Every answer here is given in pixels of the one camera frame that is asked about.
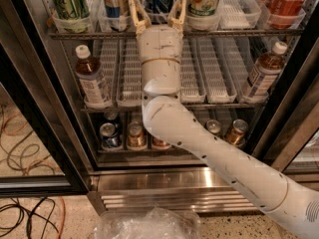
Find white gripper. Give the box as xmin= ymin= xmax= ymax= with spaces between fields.
xmin=129 ymin=0 xmax=187 ymax=63

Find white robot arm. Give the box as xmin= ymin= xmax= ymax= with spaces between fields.
xmin=129 ymin=0 xmax=319 ymax=239

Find silver blue slim can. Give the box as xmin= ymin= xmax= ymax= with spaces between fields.
xmin=104 ymin=0 xmax=130 ymax=32

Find green can top shelf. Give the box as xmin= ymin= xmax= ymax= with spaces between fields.
xmin=53 ymin=0 xmax=90 ymax=34

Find green silver can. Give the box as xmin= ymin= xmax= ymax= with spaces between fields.
xmin=205 ymin=119 xmax=221 ymax=136

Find brown can bottom shelf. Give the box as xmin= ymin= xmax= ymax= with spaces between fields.
xmin=127 ymin=121 xmax=147 ymax=148

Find red can bottom shelf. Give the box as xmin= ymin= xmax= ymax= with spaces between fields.
xmin=152 ymin=137 xmax=170 ymax=150

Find red coca-cola can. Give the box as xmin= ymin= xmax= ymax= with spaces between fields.
xmin=260 ymin=0 xmax=305 ymax=29

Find blue can bottom shelf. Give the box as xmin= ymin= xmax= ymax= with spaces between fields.
xmin=100 ymin=122 xmax=121 ymax=148

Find orange can bottom shelf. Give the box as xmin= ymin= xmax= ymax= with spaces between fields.
xmin=224 ymin=119 xmax=248 ymax=149

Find steel fridge base grille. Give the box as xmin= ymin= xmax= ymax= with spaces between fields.
xmin=87 ymin=166 xmax=319 ymax=216

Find glass fridge door left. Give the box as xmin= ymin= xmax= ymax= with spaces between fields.
xmin=0 ymin=0 xmax=91 ymax=197

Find left tea bottle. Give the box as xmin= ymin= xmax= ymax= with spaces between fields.
xmin=76 ymin=45 xmax=111 ymax=109

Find tea bottle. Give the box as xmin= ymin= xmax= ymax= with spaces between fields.
xmin=76 ymin=45 xmax=111 ymax=109
xmin=241 ymin=41 xmax=288 ymax=103

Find right tea bottle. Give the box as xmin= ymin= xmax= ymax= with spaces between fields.
xmin=241 ymin=41 xmax=288 ymax=103

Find clear plastic bin with bag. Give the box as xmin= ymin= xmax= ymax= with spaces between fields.
xmin=94 ymin=207 xmax=201 ymax=239

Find orange cable on floor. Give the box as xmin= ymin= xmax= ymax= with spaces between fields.
xmin=0 ymin=112 xmax=67 ymax=239

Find black cable on floor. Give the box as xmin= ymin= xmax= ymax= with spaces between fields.
xmin=0 ymin=196 xmax=60 ymax=239

